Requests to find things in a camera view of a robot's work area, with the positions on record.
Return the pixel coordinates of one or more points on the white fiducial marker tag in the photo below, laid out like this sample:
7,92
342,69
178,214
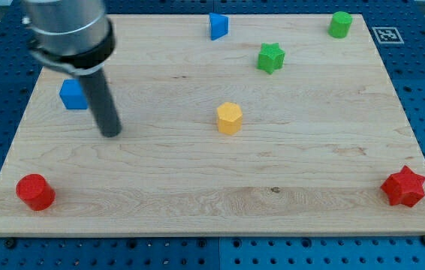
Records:
387,35

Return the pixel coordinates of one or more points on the green star block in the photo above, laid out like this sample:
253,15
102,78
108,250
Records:
270,58

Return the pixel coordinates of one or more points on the red cylinder block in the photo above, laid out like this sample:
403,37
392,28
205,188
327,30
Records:
35,192

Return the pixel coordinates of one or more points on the blue triangle block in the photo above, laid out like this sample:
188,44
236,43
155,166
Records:
219,25

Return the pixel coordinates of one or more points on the yellow hexagon block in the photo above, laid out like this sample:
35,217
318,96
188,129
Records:
229,118

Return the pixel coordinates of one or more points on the red star block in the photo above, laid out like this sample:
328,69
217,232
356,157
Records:
404,187

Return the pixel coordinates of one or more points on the green cylinder block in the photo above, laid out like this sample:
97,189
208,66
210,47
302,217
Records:
340,24

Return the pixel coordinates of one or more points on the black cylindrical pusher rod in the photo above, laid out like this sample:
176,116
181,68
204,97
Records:
101,103

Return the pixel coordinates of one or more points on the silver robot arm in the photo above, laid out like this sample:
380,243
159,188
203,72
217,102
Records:
69,36

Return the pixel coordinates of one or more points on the blue cube block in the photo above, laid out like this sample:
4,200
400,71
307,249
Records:
72,96

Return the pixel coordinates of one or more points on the wooden board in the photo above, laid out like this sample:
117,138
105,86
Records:
319,137

